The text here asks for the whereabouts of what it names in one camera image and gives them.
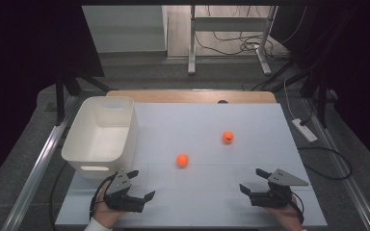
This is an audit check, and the black plug with cable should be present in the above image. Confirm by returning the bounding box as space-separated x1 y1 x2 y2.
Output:
299 95 316 127

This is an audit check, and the person's left hand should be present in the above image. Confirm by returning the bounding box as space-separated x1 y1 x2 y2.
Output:
91 188 127 230

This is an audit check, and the white table cover board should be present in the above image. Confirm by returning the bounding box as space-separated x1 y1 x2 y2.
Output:
55 102 329 229

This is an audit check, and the black cable beside table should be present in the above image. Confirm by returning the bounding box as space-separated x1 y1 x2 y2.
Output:
48 161 68 231

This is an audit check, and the person's right hand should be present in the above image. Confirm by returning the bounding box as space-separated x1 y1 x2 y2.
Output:
265 194 304 231

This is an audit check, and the tangle of black cables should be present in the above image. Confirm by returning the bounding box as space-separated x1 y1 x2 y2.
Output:
195 6 292 62

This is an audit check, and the white power strip cable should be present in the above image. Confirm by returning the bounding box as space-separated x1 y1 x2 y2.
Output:
282 78 298 120

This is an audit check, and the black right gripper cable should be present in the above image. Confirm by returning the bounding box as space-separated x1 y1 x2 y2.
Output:
289 190 305 224

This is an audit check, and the white plastic bin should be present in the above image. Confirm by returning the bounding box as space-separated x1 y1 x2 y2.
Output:
61 95 140 180

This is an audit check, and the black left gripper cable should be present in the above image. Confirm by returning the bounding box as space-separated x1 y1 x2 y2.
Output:
89 174 118 221

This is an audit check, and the black stand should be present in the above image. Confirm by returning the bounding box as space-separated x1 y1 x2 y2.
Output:
300 64 339 129
54 68 114 127

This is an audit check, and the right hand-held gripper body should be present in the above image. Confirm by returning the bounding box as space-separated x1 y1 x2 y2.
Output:
250 168 309 209

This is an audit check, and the black looped floor cable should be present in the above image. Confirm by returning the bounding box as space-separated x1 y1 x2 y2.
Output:
298 146 354 181

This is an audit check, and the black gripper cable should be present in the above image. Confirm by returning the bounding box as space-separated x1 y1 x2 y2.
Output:
89 174 118 221
289 190 305 224

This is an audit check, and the wooden table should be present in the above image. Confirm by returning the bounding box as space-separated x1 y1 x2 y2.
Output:
105 90 278 104

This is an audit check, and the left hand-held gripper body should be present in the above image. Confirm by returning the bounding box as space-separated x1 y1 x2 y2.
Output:
103 168 146 214

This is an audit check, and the white power strip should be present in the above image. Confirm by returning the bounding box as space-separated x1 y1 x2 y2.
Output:
291 117 319 143

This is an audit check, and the orange ball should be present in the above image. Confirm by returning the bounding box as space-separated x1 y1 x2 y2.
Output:
222 131 235 145
175 153 190 168

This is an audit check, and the dark curtain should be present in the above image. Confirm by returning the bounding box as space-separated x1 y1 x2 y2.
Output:
271 0 370 176
0 0 106 194

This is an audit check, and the white metal desk frame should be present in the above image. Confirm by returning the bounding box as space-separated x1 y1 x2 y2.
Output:
187 5 278 77

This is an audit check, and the white cabinet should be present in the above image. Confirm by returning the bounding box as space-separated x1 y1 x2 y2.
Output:
81 5 169 54

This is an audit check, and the aluminium rail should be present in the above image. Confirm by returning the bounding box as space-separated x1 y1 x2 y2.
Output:
0 95 78 231
303 97 370 231

